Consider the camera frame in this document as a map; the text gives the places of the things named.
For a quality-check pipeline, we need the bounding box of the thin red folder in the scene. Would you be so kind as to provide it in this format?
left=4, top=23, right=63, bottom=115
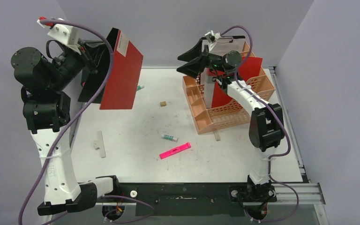
left=209, top=56, right=263, bottom=109

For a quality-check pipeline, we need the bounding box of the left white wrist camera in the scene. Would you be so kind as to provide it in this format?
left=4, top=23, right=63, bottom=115
left=37, top=17, right=81, bottom=55

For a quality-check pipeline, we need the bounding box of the green white glue stick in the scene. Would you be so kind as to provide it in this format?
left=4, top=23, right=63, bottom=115
left=161, top=134, right=178, bottom=142

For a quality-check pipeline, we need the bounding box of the thick red binder folder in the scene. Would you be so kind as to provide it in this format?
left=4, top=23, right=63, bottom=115
left=100, top=28, right=143, bottom=110

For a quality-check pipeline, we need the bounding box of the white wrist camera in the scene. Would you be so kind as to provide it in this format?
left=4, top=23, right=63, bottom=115
left=37, top=17, right=81, bottom=55
left=204, top=30, right=221, bottom=52

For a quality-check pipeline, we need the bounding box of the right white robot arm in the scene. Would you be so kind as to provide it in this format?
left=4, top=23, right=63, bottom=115
left=177, top=42, right=288, bottom=203

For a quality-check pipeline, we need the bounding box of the white plastic ruler piece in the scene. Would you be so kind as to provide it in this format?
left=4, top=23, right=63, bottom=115
left=93, top=131, right=106, bottom=158

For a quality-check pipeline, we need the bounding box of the orange plastic file organizer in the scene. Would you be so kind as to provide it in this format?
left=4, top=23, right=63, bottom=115
left=182, top=53, right=275, bottom=135

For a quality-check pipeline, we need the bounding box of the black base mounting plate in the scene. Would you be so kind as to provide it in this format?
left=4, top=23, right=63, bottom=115
left=110, top=183, right=277, bottom=217

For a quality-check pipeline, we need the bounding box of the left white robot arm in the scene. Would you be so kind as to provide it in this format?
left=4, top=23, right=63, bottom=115
left=11, top=41, right=121, bottom=216

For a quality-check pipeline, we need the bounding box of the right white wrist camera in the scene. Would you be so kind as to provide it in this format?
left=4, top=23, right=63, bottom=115
left=204, top=30, right=221, bottom=52

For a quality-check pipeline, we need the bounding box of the black pink drawer unit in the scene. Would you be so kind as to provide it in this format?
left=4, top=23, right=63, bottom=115
left=78, top=51, right=110, bottom=103

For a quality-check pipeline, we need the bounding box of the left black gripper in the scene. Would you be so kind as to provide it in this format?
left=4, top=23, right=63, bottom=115
left=49, top=37, right=107, bottom=91

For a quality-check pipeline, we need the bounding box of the pink highlighter marker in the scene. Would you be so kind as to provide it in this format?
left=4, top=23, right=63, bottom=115
left=159, top=142, right=191, bottom=159

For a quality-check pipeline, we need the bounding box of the black clipboard with paper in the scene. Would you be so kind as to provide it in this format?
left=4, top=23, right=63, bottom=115
left=196, top=35, right=246, bottom=84

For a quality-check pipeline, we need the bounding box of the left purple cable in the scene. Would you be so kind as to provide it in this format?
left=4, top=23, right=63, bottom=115
left=18, top=19, right=156, bottom=225

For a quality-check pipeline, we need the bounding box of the small beige eraser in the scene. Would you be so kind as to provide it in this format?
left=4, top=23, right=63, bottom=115
left=213, top=130, right=221, bottom=141

